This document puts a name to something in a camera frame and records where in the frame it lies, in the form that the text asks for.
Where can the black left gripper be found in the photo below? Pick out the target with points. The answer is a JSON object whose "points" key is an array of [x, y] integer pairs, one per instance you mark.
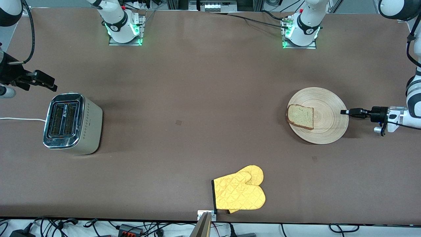
{"points": [[381, 114]]}

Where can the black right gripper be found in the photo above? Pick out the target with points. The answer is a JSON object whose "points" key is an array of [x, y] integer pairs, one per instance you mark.
{"points": [[9, 71]]}

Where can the round wooden plate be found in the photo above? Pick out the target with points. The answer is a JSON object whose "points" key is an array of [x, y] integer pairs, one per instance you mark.
{"points": [[329, 108]]}

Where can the brown bread slice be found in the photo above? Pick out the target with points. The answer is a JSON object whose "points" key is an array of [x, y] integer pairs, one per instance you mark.
{"points": [[301, 117]]}

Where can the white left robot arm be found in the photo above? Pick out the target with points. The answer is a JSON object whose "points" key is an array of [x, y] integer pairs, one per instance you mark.
{"points": [[306, 29]]}

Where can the chrome two-slot toaster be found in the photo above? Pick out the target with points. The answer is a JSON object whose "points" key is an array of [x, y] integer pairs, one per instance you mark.
{"points": [[92, 131]]}

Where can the yellow quilted oven mitt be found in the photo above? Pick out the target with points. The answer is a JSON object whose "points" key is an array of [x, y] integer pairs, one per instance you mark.
{"points": [[256, 172], [240, 196]]}

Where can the black power adapter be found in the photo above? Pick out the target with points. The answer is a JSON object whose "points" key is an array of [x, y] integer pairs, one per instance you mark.
{"points": [[21, 233]]}

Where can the black orange connector box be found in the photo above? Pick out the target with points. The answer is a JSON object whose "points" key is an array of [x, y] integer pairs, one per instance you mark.
{"points": [[130, 230]]}

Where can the grey power strip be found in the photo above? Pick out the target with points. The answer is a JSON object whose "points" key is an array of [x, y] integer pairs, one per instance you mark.
{"points": [[213, 6]]}

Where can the wooden board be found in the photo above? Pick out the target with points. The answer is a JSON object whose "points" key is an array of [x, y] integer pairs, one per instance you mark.
{"points": [[202, 228]]}

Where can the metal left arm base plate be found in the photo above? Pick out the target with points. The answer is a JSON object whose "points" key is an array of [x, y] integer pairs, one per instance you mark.
{"points": [[299, 47]]}

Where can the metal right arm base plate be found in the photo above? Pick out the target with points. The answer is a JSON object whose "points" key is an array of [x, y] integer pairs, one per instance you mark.
{"points": [[125, 44]]}

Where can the small metal bracket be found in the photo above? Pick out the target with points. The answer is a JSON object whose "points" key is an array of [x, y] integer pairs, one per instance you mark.
{"points": [[200, 214]]}

